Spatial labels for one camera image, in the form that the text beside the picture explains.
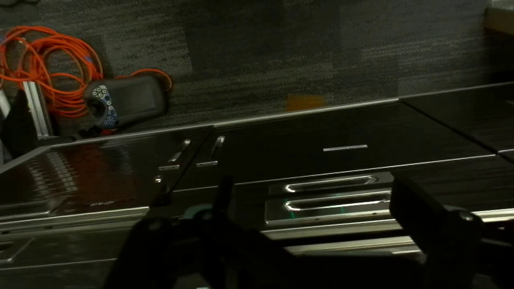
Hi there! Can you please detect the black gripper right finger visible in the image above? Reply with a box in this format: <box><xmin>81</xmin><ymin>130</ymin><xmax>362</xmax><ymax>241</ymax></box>
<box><xmin>391</xmin><ymin>170</ymin><xmax>514</xmax><ymax>289</ymax></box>

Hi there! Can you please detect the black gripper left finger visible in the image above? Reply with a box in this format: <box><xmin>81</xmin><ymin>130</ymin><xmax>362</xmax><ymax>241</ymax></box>
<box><xmin>102</xmin><ymin>174</ymin><xmax>287</xmax><ymax>289</ymax></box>

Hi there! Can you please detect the wide black steel drawer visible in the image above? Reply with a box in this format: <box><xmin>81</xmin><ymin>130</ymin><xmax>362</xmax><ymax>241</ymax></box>
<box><xmin>176</xmin><ymin>101</ymin><xmax>497</xmax><ymax>186</ymax></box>

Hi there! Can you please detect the dark grey box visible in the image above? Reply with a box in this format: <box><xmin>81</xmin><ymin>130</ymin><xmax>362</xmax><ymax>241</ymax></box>
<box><xmin>84</xmin><ymin>74</ymin><xmax>173</xmax><ymax>130</ymax></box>

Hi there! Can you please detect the aluminium extrusion post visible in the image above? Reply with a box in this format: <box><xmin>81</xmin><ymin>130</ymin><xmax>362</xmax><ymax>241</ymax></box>
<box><xmin>22</xmin><ymin>79</ymin><xmax>55</xmax><ymax>141</ymax></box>

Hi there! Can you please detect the orange cable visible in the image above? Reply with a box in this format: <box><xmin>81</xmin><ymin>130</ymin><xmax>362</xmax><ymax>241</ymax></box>
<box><xmin>0</xmin><ymin>23</ymin><xmax>176</xmax><ymax>122</ymax></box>

